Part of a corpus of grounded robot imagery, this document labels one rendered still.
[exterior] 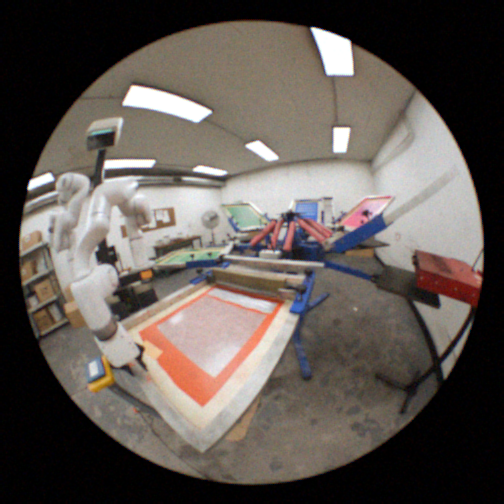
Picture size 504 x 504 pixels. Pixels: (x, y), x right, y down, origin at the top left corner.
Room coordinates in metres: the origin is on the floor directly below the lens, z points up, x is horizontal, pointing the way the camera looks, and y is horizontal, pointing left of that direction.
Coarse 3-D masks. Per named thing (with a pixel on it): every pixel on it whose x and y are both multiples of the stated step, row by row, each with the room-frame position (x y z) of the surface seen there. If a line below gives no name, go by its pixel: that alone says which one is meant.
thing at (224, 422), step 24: (192, 288) 0.62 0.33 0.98; (144, 312) 0.38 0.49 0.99; (288, 336) 0.26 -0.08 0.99; (264, 360) 0.19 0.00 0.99; (144, 384) 0.07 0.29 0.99; (264, 384) 0.13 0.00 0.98; (168, 408) 0.03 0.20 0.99; (240, 408) 0.06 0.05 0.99; (192, 432) -0.01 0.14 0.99; (216, 432) 0.00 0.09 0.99
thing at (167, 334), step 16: (224, 288) 0.66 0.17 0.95; (192, 304) 0.51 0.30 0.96; (208, 304) 0.51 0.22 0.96; (224, 304) 0.51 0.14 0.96; (160, 320) 0.38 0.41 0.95; (176, 320) 0.39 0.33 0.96; (192, 320) 0.40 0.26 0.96; (208, 320) 0.40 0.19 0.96; (144, 336) 0.27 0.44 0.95; (160, 336) 0.29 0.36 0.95; (176, 336) 0.30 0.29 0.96; (192, 336) 0.31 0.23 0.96
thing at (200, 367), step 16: (224, 320) 0.40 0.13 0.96; (240, 320) 0.40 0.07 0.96; (256, 320) 0.39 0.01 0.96; (272, 320) 0.38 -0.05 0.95; (208, 336) 0.32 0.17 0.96; (224, 336) 0.32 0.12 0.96; (240, 336) 0.31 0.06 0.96; (256, 336) 0.31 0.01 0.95; (176, 352) 0.23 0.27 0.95; (192, 352) 0.24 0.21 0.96; (208, 352) 0.25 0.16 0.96; (224, 352) 0.25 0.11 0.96; (240, 352) 0.25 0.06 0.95; (176, 368) 0.17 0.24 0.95; (192, 368) 0.18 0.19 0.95; (208, 368) 0.19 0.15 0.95; (224, 368) 0.19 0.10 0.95; (176, 384) 0.12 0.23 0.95; (192, 384) 0.13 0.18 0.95; (208, 384) 0.13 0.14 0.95; (224, 384) 0.14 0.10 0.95; (208, 400) 0.09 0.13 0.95
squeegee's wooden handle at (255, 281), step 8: (216, 272) 0.68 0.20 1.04; (224, 272) 0.65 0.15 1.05; (232, 272) 0.62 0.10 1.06; (240, 272) 0.61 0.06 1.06; (216, 280) 0.68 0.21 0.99; (224, 280) 0.65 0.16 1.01; (232, 280) 0.62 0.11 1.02; (240, 280) 0.60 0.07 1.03; (248, 280) 0.57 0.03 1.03; (256, 280) 0.55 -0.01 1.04; (264, 280) 0.53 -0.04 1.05; (272, 280) 0.51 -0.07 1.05; (280, 280) 0.49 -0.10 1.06; (256, 288) 0.55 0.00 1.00; (264, 288) 0.53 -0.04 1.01; (272, 288) 0.51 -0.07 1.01; (280, 288) 0.49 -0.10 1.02
